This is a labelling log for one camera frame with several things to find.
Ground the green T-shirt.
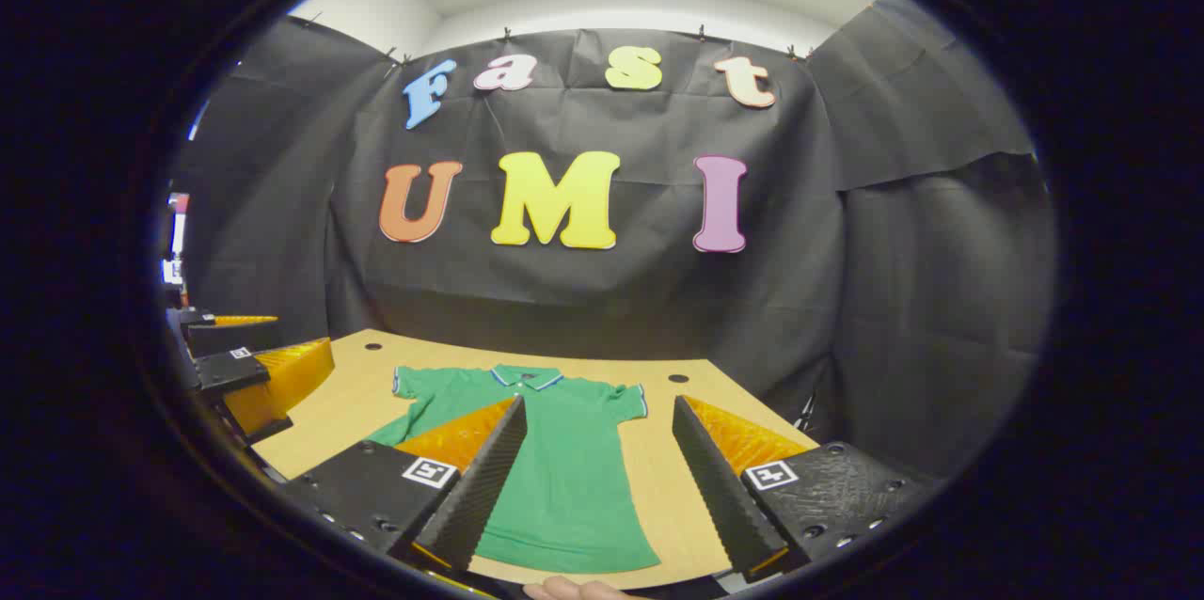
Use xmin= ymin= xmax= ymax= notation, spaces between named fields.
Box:
xmin=365 ymin=365 xmax=661 ymax=575

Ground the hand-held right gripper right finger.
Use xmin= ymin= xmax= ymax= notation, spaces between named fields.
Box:
xmin=671 ymin=395 xmax=944 ymax=584

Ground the black backdrop cloth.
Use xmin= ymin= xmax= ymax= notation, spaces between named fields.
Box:
xmin=169 ymin=0 xmax=1059 ymax=488

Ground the bright white screen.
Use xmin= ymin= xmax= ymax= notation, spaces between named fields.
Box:
xmin=166 ymin=193 xmax=190 ymax=287

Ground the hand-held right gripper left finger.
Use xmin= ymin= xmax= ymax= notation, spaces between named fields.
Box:
xmin=280 ymin=395 xmax=528 ymax=582

